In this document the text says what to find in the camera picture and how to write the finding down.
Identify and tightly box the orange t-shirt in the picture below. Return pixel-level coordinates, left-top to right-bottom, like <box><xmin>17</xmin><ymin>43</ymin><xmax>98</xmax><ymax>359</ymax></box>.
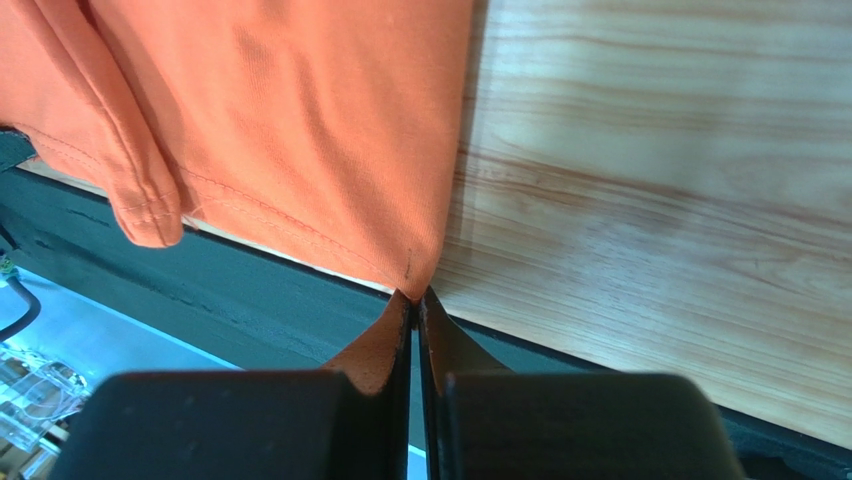
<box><xmin>1</xmin><ymin>1</ymin><xmax>474</xmax><ymax>300</ymax></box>

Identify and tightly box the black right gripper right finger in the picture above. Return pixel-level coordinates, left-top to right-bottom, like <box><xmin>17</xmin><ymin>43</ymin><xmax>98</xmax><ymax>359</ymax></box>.
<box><xmin>417</xmin><ymin>291</ymin><xmax>744</xmax><ymax>479</ymax></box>

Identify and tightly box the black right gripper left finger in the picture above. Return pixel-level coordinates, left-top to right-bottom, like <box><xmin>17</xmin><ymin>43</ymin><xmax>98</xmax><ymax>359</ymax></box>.
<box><xmin>51</xmin><ymin>293</ymin><xmax>412</xmax><ymax>479</ymax></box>

